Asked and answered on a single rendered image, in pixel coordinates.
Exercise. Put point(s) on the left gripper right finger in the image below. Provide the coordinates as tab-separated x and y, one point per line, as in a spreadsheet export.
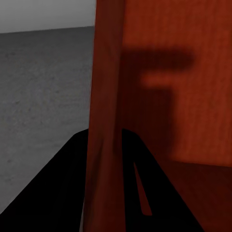
169	211

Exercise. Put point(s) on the storage box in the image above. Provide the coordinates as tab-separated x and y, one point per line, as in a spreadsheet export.
163	70

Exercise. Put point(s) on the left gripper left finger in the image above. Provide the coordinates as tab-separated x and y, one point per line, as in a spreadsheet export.
53	201

